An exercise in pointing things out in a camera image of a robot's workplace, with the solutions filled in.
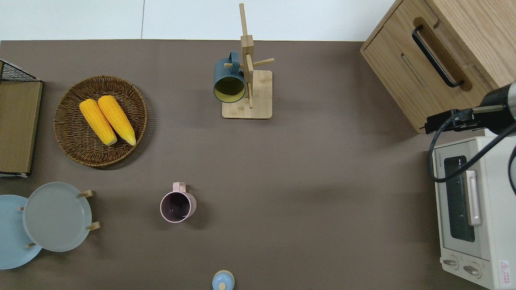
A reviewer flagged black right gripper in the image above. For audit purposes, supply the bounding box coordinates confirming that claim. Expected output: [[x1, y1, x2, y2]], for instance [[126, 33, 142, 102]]
[[419, 83, 512, 135]]

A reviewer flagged pink mug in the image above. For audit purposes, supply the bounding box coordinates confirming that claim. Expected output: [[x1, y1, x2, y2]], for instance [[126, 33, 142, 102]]
[[160, 182, 198, 224]]

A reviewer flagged white toaster oven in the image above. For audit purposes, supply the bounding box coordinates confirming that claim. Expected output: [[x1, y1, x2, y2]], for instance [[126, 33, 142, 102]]
[[431, 136, 516, 290]]

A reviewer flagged brown table mat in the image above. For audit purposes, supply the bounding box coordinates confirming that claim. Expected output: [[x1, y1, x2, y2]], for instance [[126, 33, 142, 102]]
[[0, 39, 488, 290]]

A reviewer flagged wooden mug tree stand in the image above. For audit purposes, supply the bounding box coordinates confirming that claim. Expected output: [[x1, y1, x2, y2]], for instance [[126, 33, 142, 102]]
[[222, 3, 275, 120]]

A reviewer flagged dark teal mug yellow inside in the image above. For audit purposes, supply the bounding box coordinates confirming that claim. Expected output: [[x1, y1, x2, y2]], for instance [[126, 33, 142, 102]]
[[213, 51, 246, 104]]

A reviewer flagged blue dome call bell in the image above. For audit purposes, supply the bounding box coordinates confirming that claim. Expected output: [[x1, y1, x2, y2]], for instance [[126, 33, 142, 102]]
[[212, 270, 235, 290]]

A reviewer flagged yellow corn cob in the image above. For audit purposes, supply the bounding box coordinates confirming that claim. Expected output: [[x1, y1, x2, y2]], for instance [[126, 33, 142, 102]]
[[79, 99, 118, 146], [98, 95, 137, 146]]

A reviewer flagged wooden plate rack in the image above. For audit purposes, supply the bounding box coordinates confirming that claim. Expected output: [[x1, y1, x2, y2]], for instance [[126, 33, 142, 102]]
[[17, 189, 101, 249]]

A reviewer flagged round brown wicker basket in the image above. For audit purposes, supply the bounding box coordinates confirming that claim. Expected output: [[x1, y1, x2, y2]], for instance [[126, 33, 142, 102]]
[[53, 75, 148, 167]]

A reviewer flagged grey plate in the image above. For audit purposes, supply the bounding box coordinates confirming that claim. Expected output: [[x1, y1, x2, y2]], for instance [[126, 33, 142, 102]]
[[22, 182, 93, 253]]

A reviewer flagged wooden board lid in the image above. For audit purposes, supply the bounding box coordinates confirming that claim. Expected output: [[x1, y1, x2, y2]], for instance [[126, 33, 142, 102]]
[[0, 81, 43, 174]]

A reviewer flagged light blue plate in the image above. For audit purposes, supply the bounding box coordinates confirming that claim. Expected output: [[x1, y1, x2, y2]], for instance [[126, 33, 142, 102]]
[[0, 195, 43, 270]]

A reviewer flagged wooden cabinet with black handle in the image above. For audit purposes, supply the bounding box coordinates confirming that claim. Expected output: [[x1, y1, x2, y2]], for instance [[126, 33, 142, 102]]
[[360, 0, 516, 134]]

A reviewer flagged black wire storage basket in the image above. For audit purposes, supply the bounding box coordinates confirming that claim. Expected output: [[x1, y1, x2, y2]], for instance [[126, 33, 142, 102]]
[[0, 60, 44, 178]]

